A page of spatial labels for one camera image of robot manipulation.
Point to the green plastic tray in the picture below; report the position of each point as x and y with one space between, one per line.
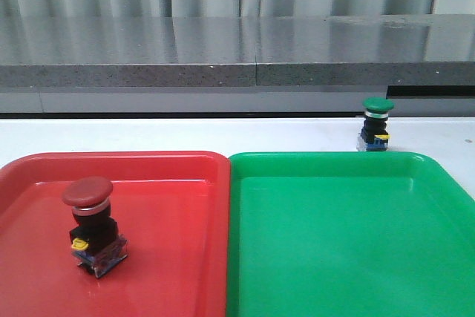
348 234

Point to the grey granite counter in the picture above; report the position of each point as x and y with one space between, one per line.
93 66

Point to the red plastic tray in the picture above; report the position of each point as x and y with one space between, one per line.
172 207

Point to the red mushroom push button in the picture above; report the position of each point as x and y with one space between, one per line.
95 241

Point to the green mushroom push button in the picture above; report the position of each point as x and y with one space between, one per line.
373 135

